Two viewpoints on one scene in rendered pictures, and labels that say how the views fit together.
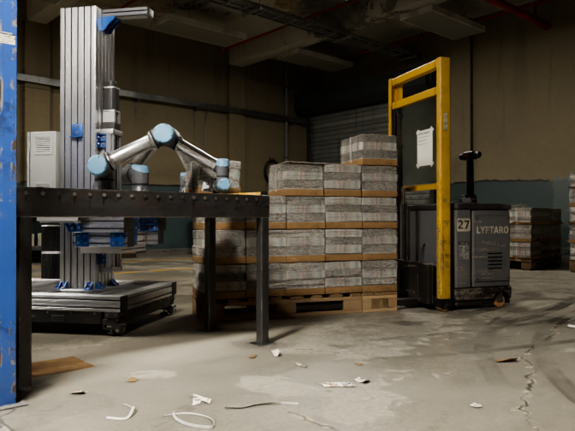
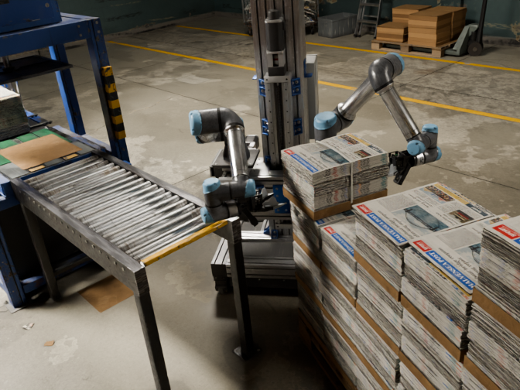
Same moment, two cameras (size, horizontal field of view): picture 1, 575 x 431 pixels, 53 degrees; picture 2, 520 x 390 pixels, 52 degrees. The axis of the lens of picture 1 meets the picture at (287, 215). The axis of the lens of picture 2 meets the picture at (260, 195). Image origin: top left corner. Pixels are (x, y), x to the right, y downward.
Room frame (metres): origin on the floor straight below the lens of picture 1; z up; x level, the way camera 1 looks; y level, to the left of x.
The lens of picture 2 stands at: (3.69, -1.64, 1.99)
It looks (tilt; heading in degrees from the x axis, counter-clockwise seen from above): 27 degrees down; 91
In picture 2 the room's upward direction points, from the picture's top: 5 degrees counter-clockwise
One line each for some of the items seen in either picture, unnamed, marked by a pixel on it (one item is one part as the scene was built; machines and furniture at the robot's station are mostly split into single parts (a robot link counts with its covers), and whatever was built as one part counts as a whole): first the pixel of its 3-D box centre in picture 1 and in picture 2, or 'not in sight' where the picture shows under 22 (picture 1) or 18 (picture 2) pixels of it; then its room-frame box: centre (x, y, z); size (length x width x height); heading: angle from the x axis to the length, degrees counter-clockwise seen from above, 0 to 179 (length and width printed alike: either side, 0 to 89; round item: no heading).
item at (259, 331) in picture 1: (262, 280); (155, 353); (3.14, 0.14, 0.34); 0.06 x 0.06 x 0.68; 42
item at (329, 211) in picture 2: (216, 191); (313, 198); (3.89, 0.47, 0.86); 0.29 x 0.16 x 0.04; 114
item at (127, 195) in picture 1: (156, 204); (68, 227); (2.72, 0.61, 0.74); 1.34 x 0.05 x 0.12; 132
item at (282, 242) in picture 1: (277, 255); (394, 331); (4.17, 0.07, 0.42); 1.17 x 0.39 x 0.83; 110
